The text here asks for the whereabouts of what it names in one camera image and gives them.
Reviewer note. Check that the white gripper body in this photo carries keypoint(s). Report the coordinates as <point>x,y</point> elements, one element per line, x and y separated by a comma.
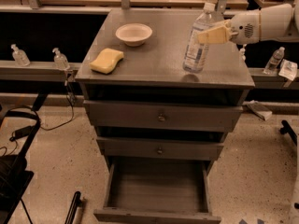
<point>245,28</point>

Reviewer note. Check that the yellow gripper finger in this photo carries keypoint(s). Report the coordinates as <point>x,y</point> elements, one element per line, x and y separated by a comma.
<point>225,23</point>
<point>216,35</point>

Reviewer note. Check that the clear plastic water bottle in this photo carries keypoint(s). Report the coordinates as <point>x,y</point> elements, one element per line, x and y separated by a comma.
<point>195,54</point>

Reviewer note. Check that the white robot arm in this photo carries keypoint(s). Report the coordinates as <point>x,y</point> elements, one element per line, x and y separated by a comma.
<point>276,23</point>

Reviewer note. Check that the right small pump bottle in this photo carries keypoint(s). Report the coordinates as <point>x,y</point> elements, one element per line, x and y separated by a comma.
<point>242,55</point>

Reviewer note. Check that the background clear water bottle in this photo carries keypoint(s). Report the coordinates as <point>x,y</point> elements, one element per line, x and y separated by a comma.
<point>274,61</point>

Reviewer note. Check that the grey drawer cabinet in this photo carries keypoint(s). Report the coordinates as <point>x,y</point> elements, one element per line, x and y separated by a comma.
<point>153,72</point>

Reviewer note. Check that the middle grey drawer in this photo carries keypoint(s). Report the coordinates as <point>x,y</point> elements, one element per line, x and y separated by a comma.
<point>158,148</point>

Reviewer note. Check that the top grey drawer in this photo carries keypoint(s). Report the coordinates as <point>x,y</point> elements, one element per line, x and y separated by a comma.
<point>206,118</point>

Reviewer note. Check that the bottom grey open drawer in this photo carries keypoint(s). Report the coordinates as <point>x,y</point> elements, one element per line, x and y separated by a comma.
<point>156,191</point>

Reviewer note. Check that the far left pump bottle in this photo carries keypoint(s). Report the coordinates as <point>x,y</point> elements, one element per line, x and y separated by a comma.
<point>19,56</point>

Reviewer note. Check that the white plastic packet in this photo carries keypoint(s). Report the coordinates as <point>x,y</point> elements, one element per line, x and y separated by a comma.
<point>288,69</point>

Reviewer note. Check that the white paper bowl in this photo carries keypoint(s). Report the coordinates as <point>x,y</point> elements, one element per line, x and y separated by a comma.
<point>133,34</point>

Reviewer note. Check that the grey book on floor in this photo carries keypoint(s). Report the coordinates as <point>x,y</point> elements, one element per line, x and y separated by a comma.
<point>260,110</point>

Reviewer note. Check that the black caster leg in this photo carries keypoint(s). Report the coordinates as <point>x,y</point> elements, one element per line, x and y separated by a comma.
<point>286,128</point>

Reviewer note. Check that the yellow sponge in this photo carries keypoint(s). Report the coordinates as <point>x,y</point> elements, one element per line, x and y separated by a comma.
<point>106,61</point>

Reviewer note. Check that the black power adapter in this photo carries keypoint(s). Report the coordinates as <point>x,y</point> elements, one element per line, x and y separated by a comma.
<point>20,133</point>

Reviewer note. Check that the metal rail shelf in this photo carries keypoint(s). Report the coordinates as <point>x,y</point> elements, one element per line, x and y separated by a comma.
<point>35,71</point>

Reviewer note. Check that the black chair frame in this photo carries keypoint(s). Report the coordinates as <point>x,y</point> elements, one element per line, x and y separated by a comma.
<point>14,179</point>

